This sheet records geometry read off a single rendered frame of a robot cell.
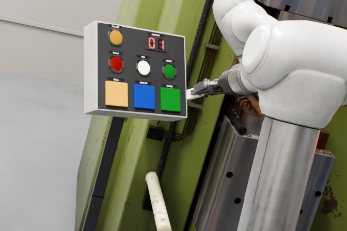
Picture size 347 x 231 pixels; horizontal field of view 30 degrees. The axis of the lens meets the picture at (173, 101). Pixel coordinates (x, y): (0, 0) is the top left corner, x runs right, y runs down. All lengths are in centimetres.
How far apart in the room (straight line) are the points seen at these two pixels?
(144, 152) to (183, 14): 54
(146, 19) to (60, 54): 315
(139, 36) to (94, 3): 377
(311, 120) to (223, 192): 125
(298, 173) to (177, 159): 137
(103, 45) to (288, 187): 101
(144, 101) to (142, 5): 82
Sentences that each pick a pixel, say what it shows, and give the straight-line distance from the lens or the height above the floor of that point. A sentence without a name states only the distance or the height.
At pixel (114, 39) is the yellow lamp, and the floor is 116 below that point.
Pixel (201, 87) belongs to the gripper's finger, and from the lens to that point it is 188.
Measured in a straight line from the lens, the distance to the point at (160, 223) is 211.
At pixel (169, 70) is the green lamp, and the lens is 210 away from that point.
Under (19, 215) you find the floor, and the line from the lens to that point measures 336.
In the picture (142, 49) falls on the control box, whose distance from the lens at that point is 207.
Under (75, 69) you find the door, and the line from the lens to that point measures 594.
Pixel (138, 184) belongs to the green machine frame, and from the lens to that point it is 250.
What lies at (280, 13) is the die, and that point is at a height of 135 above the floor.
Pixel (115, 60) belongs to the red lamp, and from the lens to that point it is 200.
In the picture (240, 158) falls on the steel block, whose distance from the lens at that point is 230.
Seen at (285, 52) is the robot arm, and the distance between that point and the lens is 109.
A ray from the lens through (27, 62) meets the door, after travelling 585.
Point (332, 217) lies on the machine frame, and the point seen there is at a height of 61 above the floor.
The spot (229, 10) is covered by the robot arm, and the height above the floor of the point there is 137.
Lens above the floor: 151
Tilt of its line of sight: 14 degrees down
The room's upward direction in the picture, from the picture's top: 16 degrees clockwise
